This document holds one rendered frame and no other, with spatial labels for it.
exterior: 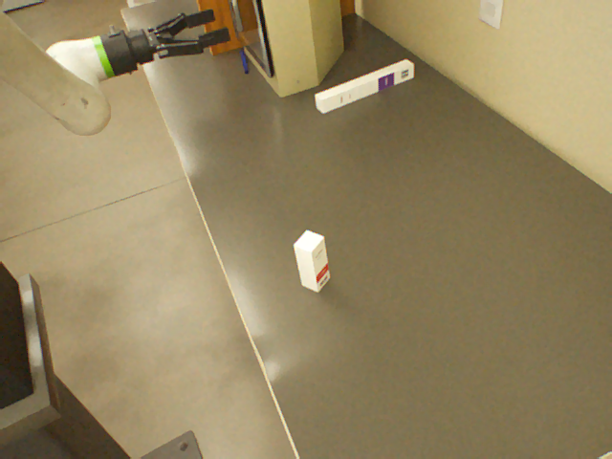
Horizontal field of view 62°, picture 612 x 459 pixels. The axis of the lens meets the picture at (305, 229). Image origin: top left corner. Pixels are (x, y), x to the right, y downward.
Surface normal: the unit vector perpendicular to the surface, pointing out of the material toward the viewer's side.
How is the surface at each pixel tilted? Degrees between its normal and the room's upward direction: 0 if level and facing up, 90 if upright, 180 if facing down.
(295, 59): 90
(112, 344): 0
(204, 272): 0
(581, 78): 90
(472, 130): 0
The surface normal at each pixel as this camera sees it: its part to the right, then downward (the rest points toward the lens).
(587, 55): -0.92, 0.35
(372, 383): -0.13, -0.71
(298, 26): 0.37, 0.61
